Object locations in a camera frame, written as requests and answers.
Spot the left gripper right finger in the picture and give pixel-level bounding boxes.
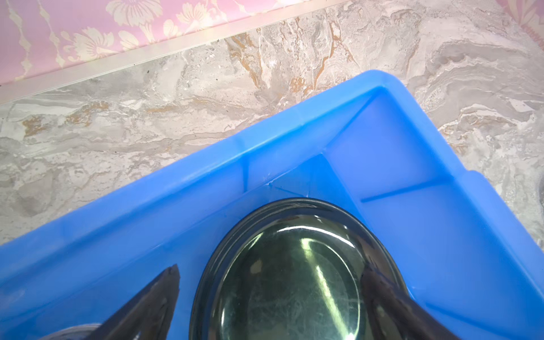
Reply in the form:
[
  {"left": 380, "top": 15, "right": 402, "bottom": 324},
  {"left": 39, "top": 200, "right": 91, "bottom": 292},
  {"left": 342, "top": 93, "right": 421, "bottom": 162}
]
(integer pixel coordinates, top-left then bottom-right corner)
[{"left": 361, "top": 265, "right": 458, "bottom": 339}]

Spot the brown glass plate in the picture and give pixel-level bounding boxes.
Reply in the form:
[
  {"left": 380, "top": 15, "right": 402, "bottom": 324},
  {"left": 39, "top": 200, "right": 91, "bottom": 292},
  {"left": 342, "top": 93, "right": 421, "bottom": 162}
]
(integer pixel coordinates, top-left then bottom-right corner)
[{"left": 39, "top": 324, "right": 100, "bottom": 340}]

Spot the blue plastic bin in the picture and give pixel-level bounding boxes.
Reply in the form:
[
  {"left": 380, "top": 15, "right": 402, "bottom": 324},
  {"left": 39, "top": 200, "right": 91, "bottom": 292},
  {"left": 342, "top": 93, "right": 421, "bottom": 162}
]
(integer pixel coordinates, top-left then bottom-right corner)
[{"left": 1, "top": 71, "right": 543, "bottom": 339}]

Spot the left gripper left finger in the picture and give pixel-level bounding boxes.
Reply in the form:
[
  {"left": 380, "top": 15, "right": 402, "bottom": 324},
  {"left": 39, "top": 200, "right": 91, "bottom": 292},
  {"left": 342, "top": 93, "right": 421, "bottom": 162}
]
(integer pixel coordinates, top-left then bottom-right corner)
[{"left": 86, "top": 264, "right": 180, "bottom": 339}]

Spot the black round plate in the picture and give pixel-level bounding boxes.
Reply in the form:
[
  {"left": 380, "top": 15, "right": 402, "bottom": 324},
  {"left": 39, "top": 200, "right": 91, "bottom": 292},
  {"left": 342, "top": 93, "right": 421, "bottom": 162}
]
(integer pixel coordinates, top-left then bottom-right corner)
[{"left": 189, "top": 198, "right": 406, "bottom": 339}]

